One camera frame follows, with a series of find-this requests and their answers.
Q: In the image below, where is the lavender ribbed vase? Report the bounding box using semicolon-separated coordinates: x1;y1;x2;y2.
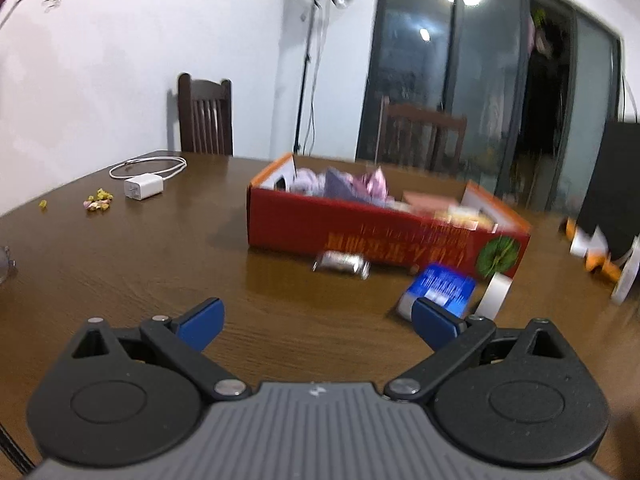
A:
0;245;18;286

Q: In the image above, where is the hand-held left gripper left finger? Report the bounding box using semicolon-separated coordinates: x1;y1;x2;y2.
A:
71;297;252;403

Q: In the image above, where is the blue packet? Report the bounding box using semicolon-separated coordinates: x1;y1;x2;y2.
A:
397;262;477;322

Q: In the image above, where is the white charger plug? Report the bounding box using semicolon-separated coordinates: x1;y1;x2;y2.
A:
124;174;165;200

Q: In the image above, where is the dark wooden chair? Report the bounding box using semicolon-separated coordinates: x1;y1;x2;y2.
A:
377;96;468;176
177;72;234;156

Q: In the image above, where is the black bag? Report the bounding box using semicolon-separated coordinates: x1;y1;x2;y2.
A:
575;72;640;261

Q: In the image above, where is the pink flat item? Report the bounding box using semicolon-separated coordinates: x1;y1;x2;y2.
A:
402;190;463;211

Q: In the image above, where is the orange white cardboard piece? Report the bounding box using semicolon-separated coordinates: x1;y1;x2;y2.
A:
560;217;640;306

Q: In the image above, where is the pile of yellow crumbs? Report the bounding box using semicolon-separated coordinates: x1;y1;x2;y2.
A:
82;188;114;213

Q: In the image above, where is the red cardboard box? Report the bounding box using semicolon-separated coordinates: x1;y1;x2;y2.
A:
247;152;532;281

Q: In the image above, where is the white charger cable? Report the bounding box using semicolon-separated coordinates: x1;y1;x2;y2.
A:
109;156;187;181

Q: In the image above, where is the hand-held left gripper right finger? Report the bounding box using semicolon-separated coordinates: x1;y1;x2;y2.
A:
384;297;572;403

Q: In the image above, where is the glass sliding door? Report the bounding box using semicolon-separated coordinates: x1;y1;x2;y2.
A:
356;0;623;211

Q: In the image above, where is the pale yellow soft item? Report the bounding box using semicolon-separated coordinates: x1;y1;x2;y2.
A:
440;207;498;231

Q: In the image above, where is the lilac towel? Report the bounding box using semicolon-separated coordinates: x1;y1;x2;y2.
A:
324;169;356;198

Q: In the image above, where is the lavender fluffy cloth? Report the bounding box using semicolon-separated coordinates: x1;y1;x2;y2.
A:
290;167;328;196

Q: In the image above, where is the silver wrapped packet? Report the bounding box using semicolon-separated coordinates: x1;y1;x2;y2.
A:
312;251;372;280

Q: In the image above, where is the black light stand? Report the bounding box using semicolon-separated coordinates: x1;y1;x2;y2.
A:
292;0;358;156

